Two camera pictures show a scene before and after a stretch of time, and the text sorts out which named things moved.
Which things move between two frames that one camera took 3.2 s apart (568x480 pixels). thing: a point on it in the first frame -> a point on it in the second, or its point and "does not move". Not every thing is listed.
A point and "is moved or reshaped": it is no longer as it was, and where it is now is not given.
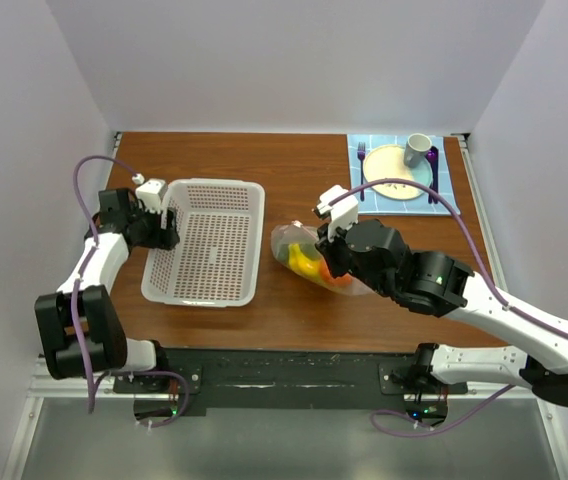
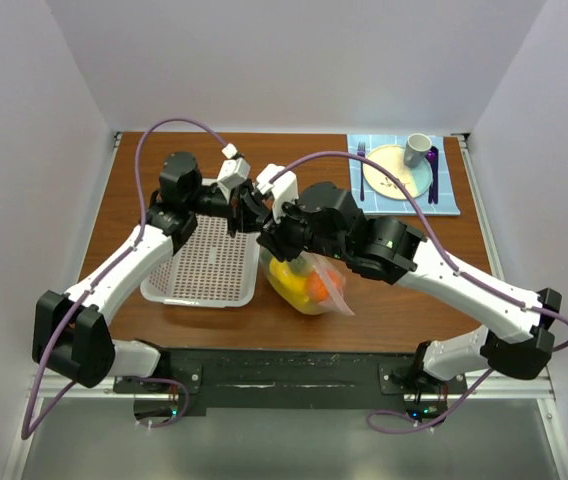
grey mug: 415,149 does not move
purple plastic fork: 361,148 does not move
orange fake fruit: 342,280 -> 324,287
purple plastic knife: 436,171 does not move
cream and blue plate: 388,162 does not move
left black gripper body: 147,225 -> 211,200
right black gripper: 329,248 -> 273,237
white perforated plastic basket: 219,257 does not move
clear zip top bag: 294,248 is moved or reshaped
